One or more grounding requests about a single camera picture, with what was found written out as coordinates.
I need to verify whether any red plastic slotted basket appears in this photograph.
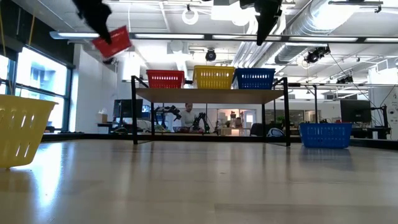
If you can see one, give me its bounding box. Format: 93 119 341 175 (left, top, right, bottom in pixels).
146 69 185 89
91 25 133 59

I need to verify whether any silver ventilation duct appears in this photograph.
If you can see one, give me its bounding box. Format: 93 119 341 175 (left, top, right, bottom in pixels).
273 0 346 65

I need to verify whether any large window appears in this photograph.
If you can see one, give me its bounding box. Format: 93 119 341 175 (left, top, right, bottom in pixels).
0 46 73 133

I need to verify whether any black ceiling track spotlight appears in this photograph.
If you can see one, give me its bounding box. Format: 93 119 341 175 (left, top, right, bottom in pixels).
303 45 331 65
335 75 354 85

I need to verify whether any blue plastic slotted basket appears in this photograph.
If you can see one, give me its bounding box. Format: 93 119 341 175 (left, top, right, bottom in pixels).
232 67 276 90
299 123 353 149

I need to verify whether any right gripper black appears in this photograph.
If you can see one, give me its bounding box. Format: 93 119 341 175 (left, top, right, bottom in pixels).
239 0 284 47

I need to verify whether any wooden shelf black metal frame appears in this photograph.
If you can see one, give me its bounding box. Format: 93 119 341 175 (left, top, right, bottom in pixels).
130 75 292 147

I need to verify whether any black office chair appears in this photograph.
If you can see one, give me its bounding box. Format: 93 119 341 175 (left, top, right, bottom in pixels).
249 122 266 138

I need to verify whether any black computer monitor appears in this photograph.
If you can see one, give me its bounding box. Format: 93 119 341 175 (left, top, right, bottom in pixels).
113 98 144 119
339 99 373 124

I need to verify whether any yellow plastic slotted basket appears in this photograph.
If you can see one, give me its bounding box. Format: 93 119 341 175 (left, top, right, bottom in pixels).
0 94 59 169
192 65 236 90

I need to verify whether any yellow hanging cable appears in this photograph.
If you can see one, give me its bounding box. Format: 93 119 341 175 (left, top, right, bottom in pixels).
28 15 35 47

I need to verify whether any short ceiling light fixture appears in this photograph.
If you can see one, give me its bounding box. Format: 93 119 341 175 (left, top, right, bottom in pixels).
328 0 384 14

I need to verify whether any person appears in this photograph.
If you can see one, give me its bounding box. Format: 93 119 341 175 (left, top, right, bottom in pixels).
180 103 197 128

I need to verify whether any black background equipment stand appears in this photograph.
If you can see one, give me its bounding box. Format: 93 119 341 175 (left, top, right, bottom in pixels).
369 105 392 140

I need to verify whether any small cardboard box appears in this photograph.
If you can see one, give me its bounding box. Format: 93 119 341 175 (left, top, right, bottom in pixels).
96 108 109 124

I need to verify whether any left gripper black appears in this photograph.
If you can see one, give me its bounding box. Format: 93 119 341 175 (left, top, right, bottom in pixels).
72 0 113 45

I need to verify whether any white hanging ring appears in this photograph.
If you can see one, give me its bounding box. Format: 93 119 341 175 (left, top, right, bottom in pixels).
181 7 200 26

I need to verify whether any white rounded object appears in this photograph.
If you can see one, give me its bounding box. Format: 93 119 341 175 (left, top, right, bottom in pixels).
266 127 285 138

